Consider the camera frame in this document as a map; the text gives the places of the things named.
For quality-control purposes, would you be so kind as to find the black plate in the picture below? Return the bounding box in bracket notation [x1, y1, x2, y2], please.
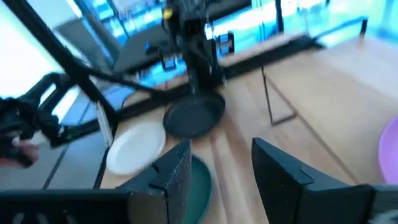
[162, 92, 226, 139]

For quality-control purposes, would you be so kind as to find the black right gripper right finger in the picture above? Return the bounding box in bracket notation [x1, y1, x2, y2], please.
[251, 137, 375, 224]

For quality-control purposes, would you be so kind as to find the black metal rig frame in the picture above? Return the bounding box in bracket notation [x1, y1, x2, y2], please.
[2, 0, 326, 147]

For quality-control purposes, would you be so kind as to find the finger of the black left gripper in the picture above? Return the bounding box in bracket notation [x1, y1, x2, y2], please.
[193, 67, 201, 95]
[188, 67, 195, 95]

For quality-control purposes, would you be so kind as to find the silver metal bracket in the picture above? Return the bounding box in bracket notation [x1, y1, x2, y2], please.
[95, 101, 113, 147]

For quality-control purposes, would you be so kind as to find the dark green plate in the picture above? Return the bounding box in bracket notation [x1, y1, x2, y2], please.
[183, 154, 213, 224]

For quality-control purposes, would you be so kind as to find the pale green plate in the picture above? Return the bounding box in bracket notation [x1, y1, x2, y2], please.
[105, 120, 167, 177]

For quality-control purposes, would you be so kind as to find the grey desk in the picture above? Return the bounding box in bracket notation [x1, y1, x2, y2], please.
[54, 18, 175, 75]

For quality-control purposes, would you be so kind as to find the person's hand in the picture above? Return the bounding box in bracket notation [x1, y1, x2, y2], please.
[0, 139, 40, 169]

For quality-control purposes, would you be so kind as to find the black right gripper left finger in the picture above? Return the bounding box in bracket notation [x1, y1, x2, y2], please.
[116, 139, 193, 224]

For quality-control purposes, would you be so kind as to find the maroon plate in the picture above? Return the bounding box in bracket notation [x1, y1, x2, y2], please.
[377, 114, 398, 185]

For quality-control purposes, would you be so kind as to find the wooden shelf with black legs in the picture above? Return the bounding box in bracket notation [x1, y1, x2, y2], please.
[260, 17, 398, 185]

